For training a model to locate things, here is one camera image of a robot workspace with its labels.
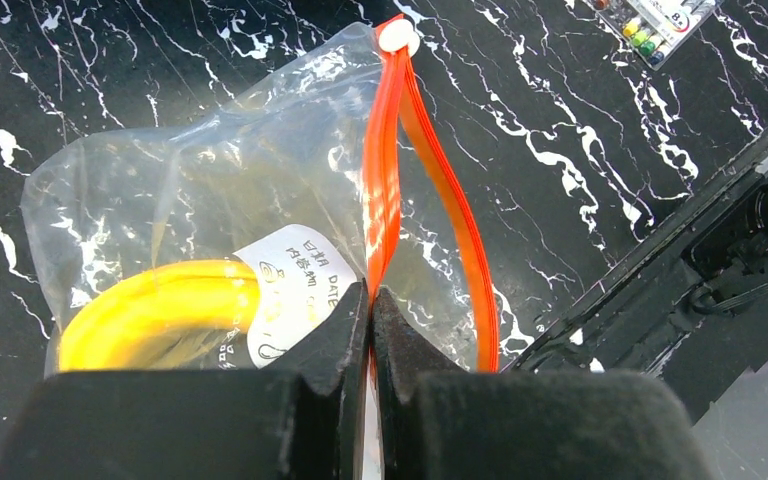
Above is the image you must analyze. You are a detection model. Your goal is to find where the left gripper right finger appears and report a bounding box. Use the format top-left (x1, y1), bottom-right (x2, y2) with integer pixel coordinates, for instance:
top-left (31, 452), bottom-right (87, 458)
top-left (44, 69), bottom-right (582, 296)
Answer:
top-left (371, 290), bottom-right (711, 479)

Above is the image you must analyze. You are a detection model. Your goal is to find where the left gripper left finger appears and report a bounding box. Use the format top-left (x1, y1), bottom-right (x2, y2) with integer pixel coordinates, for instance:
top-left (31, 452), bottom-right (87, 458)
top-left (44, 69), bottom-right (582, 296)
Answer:
top-left (0, 282), bottom-right (369, 479)

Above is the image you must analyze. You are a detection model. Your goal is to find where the yellow toy banana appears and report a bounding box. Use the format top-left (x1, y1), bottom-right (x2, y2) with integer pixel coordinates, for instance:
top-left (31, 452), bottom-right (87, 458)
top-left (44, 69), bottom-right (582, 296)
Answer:
top-left (56, 259), bottom-right (261, 373)

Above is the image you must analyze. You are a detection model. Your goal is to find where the clear orange zip bag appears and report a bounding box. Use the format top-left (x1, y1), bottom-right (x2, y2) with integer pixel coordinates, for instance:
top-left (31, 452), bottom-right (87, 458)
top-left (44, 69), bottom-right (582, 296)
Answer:
top-left (20, 14), bottom-right (544, 374)

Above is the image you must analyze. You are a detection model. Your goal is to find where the coloured marker pack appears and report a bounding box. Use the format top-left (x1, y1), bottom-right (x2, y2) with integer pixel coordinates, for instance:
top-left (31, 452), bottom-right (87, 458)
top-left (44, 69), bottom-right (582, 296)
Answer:
top-left (585, 0), bottom-right (722, 71)

